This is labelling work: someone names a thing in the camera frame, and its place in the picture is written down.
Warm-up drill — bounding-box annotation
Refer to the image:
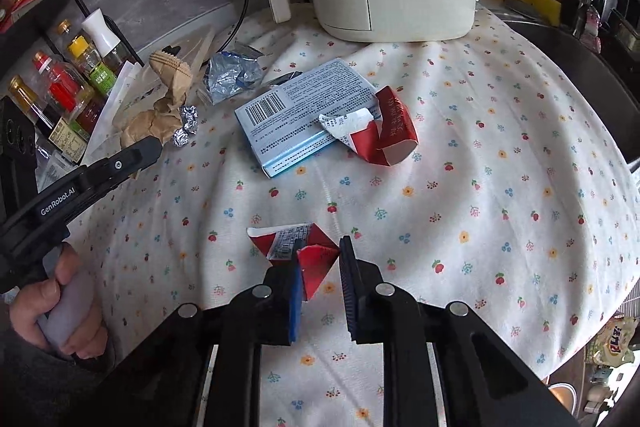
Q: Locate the blue silver wrapper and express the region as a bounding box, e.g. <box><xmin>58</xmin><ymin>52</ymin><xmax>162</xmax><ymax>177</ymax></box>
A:
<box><xmin>205</xmin><ymin>44</ymin><xmax>263</xmax><ymax>105</ymax></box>

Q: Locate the large torn red carton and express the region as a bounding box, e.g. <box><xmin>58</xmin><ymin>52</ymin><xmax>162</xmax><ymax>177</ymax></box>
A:
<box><xmin>319</xmin><ymin>86</ymin><xmax>420</xmax><ymax>166</ymax></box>

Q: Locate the beige paper bag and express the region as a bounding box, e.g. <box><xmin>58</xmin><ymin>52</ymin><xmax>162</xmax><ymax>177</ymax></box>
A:
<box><xmin>82</xmin><ymin>27</ymin><xmax>216</xmax><ymax>158</ymax></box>

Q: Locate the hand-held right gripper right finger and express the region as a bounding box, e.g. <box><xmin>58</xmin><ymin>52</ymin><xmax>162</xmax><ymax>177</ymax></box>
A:
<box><xmin>339</xmin><ymin>235</ymin><xmax>576</xmax><ymax>427</ymax></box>

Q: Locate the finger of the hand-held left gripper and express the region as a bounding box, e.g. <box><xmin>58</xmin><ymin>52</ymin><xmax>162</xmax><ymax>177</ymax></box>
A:
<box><xmin>79</xmin><ymin>136</ymin><xmax>164</xmax><ymax>188</ymax></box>

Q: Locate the white-capped glass bottle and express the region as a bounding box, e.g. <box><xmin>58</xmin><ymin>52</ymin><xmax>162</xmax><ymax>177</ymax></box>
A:
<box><xmin>80</xmin><ymin>9</ymin><xmax>133</xmax><ymax>68</ymax></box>

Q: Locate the person's left forearm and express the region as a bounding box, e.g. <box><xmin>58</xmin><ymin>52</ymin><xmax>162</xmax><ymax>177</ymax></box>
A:
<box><xmin>0</xmin><ymin>292</ymin><xmax>118</xmax><ymax>427</ymax></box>

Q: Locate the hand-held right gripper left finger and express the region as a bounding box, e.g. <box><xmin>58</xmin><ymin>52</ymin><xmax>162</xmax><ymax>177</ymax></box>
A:
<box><xmin>85</xmin><ymin>249</ymin><xmax>305</xmax><ymax>427</ymax></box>

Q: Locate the row of condiment bottles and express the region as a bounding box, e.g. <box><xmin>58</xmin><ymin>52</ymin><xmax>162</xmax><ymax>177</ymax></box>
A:
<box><xmin>7</xmin><ymin>19</ymin><xmax>118</xmax><ymax>158</ymax></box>

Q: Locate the person's left hand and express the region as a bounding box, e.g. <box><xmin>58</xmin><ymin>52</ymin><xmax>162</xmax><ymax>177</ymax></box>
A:
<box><xmin>9</xmin><ymin>248</ymin><xmax>108</xmax><ymax>361</ymax></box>

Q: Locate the small torn red carton piece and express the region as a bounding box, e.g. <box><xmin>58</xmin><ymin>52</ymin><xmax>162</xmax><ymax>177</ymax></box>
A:
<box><xmin>246</xmin><ymin>222</ymin><xmax>341</xmax><ymax>300</ymax></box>

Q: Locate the green yellow refill pouch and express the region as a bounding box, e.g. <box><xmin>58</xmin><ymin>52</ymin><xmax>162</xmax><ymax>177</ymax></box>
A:
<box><xmin>585</xmin><ymin>314</ymin><xmax>640</xmax><ymax>368</ymax></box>

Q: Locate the steel sink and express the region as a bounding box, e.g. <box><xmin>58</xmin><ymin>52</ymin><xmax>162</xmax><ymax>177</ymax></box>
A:
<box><xmin>500</xmin><ymin>19</ymin><xmax>640</xmax><ymax>168</ymax></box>

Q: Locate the floral white tablecloth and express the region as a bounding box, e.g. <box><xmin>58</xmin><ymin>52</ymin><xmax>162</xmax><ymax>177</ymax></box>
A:
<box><xmin>65</xmin><ymin>2</ymin><xmax>640</xmax><ymax>427</ymax></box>

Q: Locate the blue cardboard box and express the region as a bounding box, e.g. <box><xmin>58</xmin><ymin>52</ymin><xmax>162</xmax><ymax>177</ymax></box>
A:
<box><xmin>234</xmin><ymin>58</ymin><xmax>381</xmax><ymax>178</ymax></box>

